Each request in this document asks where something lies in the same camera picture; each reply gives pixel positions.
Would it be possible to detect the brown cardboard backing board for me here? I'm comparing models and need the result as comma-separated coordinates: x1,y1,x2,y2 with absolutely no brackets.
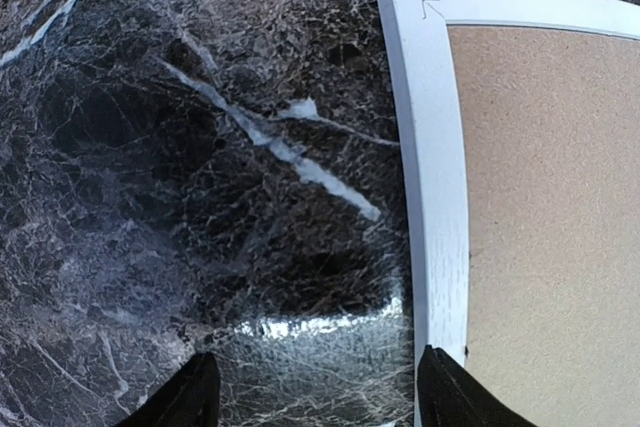
449,27,639,426

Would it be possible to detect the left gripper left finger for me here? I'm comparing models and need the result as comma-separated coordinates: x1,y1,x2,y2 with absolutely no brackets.
116,352,221,427

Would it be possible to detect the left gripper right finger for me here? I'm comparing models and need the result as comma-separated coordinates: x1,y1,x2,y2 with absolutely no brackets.
417,345,535,427

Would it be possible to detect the white picture frame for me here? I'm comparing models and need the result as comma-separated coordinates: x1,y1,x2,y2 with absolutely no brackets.
374,0,640,427

